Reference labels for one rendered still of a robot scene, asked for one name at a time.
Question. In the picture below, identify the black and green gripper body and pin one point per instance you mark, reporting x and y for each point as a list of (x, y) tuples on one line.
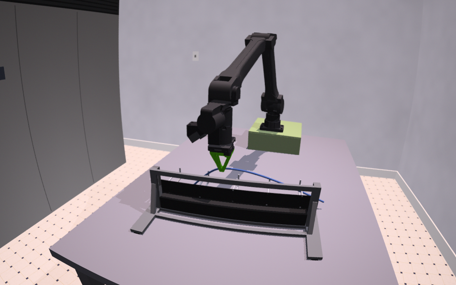
[(226, 142)]

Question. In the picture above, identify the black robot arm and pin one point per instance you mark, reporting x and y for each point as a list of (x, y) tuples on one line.
[(224, 92)]

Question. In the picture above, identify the black patch panel rack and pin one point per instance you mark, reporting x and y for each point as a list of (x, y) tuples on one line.
[(233, 205)]

